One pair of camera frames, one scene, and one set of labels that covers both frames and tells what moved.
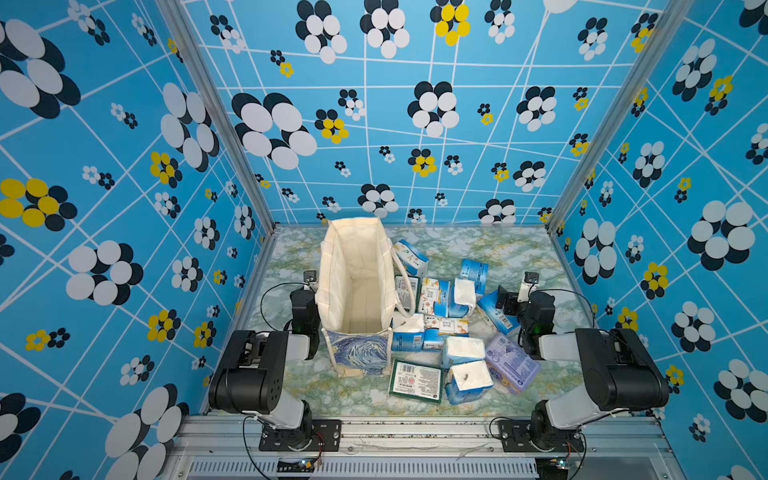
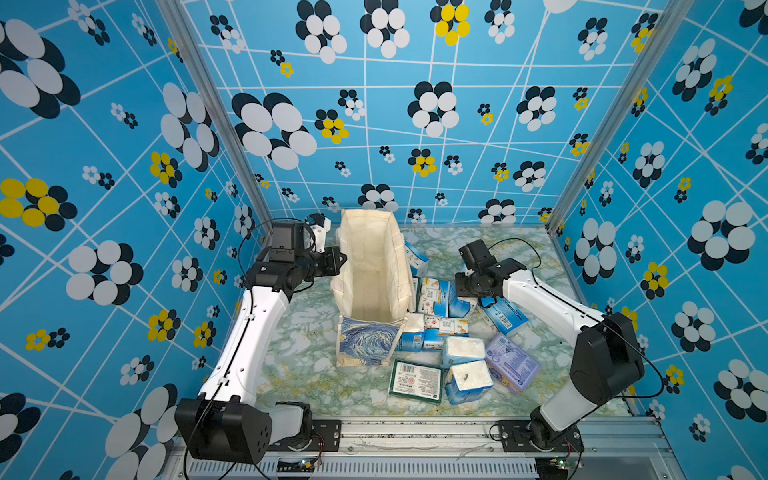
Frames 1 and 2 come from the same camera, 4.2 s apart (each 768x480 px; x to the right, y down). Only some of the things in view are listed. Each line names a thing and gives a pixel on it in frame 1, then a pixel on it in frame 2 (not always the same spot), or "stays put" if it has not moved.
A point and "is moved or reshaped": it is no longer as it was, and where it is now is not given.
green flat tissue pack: (417, 380) stays put
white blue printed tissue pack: (433, 297) stays put
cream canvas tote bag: (362, 278) is moved or reshaped
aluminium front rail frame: (227, 448) stays put
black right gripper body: (513, 308) to (466, 285)
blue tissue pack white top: (468, 383) stays put
